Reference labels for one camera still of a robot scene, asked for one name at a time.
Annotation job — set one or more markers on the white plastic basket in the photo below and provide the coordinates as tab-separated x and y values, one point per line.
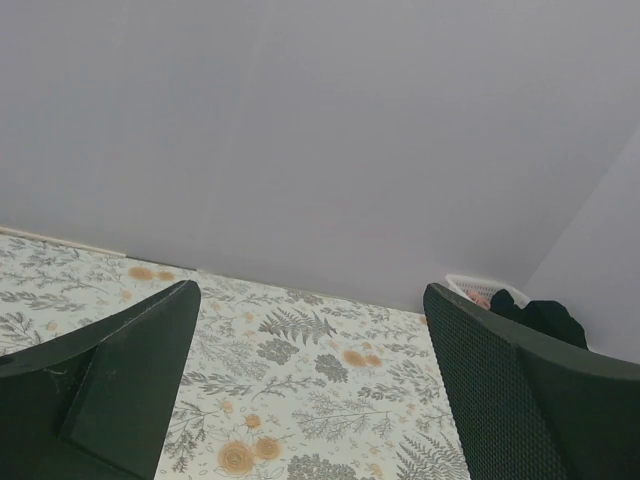
462	285

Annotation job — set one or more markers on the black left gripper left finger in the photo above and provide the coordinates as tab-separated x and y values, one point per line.
96	403

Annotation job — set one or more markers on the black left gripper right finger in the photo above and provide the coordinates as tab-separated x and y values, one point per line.
528	406

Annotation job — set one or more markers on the black t shirt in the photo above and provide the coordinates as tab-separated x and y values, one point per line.
548	317

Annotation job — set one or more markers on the pink t shirt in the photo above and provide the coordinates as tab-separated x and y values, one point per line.
479	299

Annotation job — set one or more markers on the floral tablecloth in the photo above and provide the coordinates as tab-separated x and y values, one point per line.
279	383

